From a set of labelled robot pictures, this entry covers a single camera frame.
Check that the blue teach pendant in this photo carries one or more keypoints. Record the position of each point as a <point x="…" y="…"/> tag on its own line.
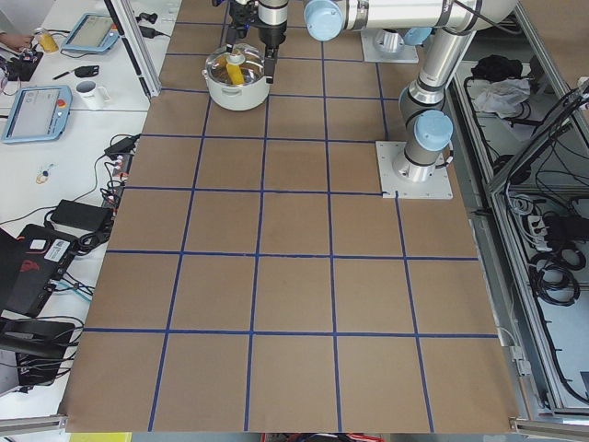
<point x="38" y="114"/>
<point x="93" y="33"/>

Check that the glass pot lid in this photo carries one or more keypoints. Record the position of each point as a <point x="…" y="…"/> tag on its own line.
<point x="242" y="66"/>

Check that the yellow corn cob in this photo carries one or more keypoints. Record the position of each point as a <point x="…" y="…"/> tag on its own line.
<point x="234" y="60"/>

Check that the orange juice bottle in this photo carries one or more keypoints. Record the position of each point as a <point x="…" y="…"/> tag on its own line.
<point x="45" y="40"/>

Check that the aluminium frame post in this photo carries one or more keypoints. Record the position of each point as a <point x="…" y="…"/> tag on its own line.
<point x="124" y="19"/>

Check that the white mug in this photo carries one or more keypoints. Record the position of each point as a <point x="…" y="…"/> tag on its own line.
<point x="96" y="97"/>

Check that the brown paper table mat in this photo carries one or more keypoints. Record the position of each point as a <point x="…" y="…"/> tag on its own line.
<point x="256" y="279"/>

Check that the white cooking pot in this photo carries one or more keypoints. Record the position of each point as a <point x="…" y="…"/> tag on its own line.
<point x="239" y="98"/>

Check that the black power brick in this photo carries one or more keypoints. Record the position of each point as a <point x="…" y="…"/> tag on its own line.
<point x="83" y="216"/>

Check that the white crumpled cloth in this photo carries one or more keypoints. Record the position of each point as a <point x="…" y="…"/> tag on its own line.
<point x="504" y="98"/>

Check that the black pen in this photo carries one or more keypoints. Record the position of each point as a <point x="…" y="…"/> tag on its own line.
<point x="61" y="75"/>

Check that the far blue teach pendant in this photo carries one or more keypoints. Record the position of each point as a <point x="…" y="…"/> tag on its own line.
<point x="93" y="33"/>

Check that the near blue teach pendant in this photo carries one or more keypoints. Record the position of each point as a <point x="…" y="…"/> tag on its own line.
<point x="38" y="114"/>

